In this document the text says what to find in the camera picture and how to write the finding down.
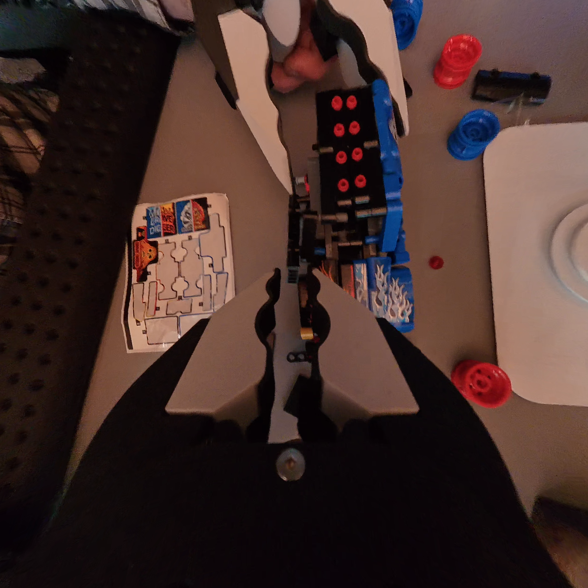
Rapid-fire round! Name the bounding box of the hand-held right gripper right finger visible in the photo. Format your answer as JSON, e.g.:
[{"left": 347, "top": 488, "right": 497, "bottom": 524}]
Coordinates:
[{"left": 311, "top": 269, "right": 420, "bottom": 428}]

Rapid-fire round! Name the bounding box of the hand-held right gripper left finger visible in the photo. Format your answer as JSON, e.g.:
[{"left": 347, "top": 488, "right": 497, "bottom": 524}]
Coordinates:
[{"left": 164, "top": 268, "right": 282, "bottom": 430}]

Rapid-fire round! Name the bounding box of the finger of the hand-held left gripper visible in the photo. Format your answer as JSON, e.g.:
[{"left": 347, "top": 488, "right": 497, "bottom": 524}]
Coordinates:
[
  {"left": 322, "top": 0, "right": 410, "bottom": 138},
  {"left": 217, "top": 8, "right": 296, "bottom": 196}
]

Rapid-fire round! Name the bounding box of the brick-built toy truck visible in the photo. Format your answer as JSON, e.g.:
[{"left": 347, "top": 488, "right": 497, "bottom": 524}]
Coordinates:
[{"left": 286, "top": 79, "right": 416, "bottom": 364}]

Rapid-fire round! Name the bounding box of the person's left forearm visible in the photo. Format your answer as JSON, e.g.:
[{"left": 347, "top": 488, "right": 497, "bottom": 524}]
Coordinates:
[{"left": 103, "top": 0, "right": 196, "bottom": 35}]

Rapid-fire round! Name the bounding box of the person's left hand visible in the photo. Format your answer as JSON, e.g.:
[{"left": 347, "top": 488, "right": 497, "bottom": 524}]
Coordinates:
[{"left": 270, "top": 32, "right": 332, "bottom": 93}]

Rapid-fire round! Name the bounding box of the blue wheel rim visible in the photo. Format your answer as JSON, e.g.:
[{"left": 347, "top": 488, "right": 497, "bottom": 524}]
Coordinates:
[
  {"left": 448, "top": 109, "right": 500, "bottom": 161},
  {"left": 391, "top": 0, "right": 424, "bottom": 51}
]

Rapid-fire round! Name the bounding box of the red wheel rim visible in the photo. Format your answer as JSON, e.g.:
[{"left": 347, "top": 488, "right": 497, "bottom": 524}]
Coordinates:
[
  {"left": 450, "top": 360, "right": 512, "bottom": 409},
  {"left": 433, "top": 34, "right": 483, "bottom": 90}
]

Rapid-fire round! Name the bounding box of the sticker sheet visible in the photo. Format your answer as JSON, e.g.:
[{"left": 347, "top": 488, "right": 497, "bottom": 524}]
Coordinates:
[{"left": 121, "top": 193, "right": 236, "bottom": 353}]

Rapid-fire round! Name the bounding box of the black cylinder part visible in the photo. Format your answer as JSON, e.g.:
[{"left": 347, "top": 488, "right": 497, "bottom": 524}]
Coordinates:
[{"left": 472, "top": 69, "right": 552, "bottom": 103}]

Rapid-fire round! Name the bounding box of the clear plastic wrap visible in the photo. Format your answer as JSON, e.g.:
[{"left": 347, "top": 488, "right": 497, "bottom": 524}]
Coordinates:
[{"left": 501, "top": 94, "right": 533, "bottom": 127}]

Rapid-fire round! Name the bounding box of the black dotted pad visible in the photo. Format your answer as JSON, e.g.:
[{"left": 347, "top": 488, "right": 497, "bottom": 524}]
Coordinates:
[{"left": 0, "top": 9, "right": 182, "bottom": 529}]

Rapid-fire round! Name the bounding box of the clear round disc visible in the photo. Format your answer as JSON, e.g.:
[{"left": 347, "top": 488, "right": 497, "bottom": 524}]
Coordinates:
[{"left": 549, "top": 202, "right": 588, "bottom": 313}]

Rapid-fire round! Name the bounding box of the white stand with base plate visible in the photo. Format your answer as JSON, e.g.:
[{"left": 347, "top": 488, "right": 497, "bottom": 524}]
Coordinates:
[{"left": 482, "top": 122, "right": 588, "bottom": 407}]

